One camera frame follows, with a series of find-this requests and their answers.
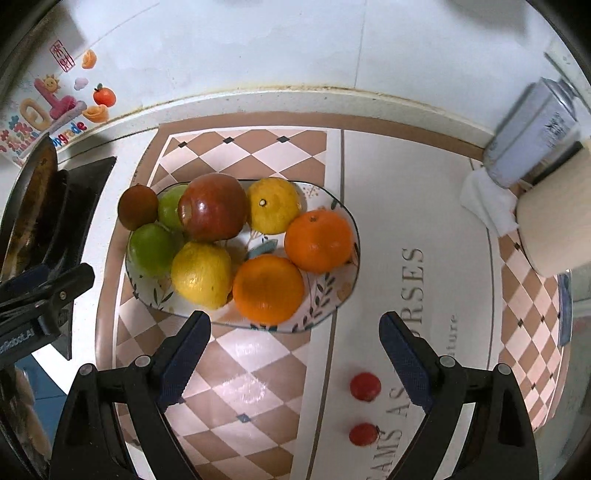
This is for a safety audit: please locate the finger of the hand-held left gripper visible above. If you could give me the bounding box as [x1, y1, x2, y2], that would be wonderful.
[0, 264, 51, 303]
[0, 264, 95, 335]

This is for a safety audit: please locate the orange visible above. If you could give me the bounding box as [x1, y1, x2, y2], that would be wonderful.
[284, 210, 354, 274]
[232, 255, 305, 325]

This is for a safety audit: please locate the grey spray can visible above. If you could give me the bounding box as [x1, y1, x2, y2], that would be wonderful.
[482, 78, 583, 189]

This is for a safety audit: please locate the colourful wall sticker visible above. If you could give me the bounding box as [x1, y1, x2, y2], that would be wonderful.
[0, 44, 116, 167]

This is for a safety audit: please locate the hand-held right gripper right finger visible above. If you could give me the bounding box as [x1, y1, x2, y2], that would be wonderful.
[379, 311, 539, 480]

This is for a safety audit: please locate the red cherry tomato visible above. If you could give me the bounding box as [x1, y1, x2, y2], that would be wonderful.
[348, 422, 382, 448]
[349, 372, 382, 402]

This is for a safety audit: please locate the checkered printed table mat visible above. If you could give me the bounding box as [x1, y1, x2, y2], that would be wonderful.
[95, 111, 573, 480]

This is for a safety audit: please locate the white folded tissue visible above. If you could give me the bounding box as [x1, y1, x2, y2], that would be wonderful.
[460, 167, 520, 237]

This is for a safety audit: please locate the yellow citrus fruit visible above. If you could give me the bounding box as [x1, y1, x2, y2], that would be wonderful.
[171, 241, 234, 310]
[247, 178, 306, 234]

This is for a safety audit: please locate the blue smartphone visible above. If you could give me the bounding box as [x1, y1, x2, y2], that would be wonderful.
[556, 270, 575, 347]

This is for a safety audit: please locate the small brown round fruit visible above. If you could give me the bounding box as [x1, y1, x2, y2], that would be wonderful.
[117, 184, 160, 232]

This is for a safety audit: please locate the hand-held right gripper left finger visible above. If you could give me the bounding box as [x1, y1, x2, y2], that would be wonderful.
[48, 310, 212, 480]

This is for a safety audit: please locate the floral oval ceramic plate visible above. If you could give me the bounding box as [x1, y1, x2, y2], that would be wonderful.
[124, 180, 361, 334]

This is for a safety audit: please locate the green apple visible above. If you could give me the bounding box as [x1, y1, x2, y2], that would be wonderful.
[128, 223, 184, 278]
[158, 185, 190, 232]

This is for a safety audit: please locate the black frying pan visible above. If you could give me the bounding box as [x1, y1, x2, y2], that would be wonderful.
[0, 134, 58, 278]

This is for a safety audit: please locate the dark red apple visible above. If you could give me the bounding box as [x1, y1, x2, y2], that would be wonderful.
[178, 173, 249, 243]

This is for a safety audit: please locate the cream ribbed utensil holder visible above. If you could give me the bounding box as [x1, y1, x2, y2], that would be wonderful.
[516, 141, 591, 278]

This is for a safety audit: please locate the black gas stove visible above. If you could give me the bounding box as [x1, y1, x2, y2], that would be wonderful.
[28, 156, 117, 361]

